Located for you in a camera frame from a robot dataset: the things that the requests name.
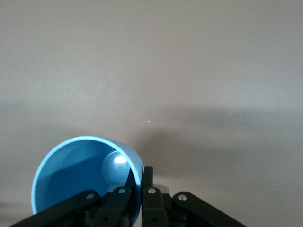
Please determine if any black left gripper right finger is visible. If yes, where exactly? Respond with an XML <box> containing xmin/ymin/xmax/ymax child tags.
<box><xmin>141</xmin><ymin>166</ymin><xmax>247</xmax><ymax>227</ymax></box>

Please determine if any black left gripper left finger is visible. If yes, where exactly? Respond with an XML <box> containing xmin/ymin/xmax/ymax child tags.
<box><xmin>9</xmin><ymin>168</ymin><xmax>141</xmax><ymax>227</ymax></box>

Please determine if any brown table cover mat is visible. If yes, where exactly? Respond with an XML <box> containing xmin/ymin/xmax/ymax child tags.
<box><xmin>0</xmin><ymin>0</ymin><xmax>303</xmax><ymax>227</ymax></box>

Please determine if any light blue plastic cup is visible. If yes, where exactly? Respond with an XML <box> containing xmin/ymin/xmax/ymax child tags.
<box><xmin>31</xmin><ymin>135</ymin><xmax>145</xmax><ymax>227</ymax></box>

